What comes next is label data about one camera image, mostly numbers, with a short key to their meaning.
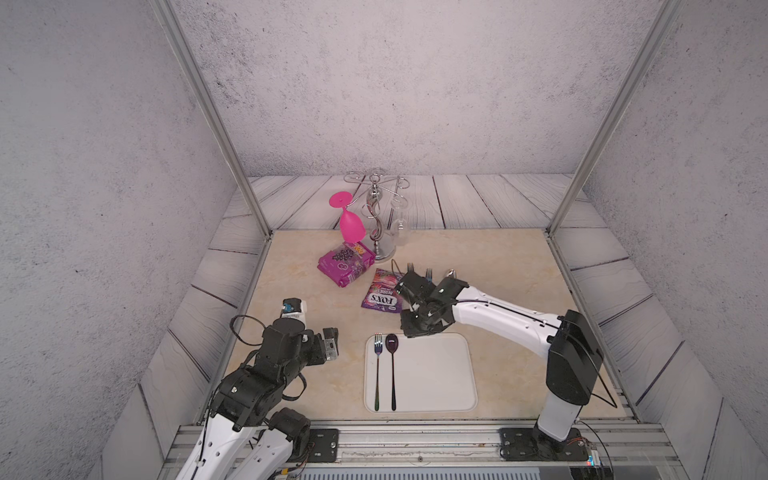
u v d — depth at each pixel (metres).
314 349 0.62
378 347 0.89
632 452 0.73
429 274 1.08
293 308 0.61
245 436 0.45
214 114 0.87
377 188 0.93
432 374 0.85
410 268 1.08
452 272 1.05
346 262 1.04
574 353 0.45
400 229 0.99
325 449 0.73
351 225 1.00
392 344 0.89
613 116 0.87
